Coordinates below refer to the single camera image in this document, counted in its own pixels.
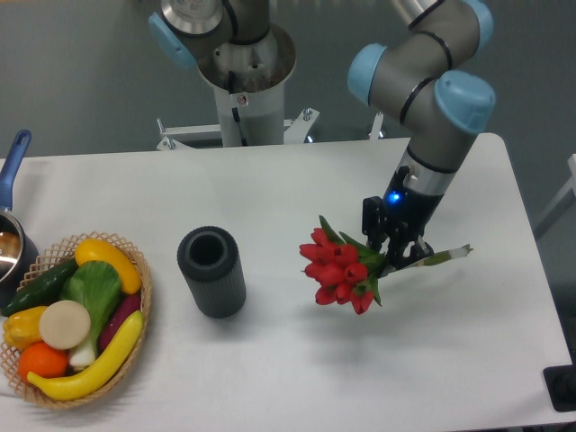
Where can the dark grey ribbed vase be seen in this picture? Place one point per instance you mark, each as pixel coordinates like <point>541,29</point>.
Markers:
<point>208,258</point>

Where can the yellow squash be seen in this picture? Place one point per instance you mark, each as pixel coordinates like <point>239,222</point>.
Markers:
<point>95,249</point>

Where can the green bok choy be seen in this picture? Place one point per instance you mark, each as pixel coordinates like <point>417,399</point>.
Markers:
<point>97,286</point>

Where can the woven wicker basket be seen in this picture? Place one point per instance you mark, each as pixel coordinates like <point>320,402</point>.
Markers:
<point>59,253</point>

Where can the orange fruit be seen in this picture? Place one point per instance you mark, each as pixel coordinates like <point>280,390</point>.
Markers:
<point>43,360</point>

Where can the beige round disc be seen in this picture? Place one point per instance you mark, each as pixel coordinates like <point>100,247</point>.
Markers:
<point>64,324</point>

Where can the yellow bell pepper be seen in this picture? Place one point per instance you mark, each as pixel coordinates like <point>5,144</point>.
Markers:
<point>22,329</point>

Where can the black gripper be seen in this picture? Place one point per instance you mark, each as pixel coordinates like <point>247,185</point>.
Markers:
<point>407,206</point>

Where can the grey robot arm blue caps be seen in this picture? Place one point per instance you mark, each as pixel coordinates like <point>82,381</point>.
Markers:
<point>419,84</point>

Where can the blue handled saucepan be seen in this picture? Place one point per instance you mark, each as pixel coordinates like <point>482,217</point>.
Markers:
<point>18,252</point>

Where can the red tulip bouquet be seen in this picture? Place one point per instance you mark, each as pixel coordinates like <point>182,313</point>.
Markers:
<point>346,270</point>

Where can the white metal mounting frame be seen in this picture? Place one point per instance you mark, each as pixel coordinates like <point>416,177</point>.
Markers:
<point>295,131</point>

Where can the black box at table edge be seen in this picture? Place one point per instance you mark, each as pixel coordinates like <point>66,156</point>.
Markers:
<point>560,383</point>

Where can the green cucumber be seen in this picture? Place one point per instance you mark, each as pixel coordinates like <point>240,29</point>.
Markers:
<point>42,290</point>

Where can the white frame at right edge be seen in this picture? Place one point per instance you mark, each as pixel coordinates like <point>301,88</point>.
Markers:
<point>558,205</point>

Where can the yellow banana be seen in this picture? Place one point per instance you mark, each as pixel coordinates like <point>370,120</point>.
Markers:
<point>95,376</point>

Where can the purple sweet potato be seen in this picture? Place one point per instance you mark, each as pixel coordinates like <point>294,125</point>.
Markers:
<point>125,308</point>

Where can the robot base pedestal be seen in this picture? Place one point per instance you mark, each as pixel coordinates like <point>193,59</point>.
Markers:
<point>241,54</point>

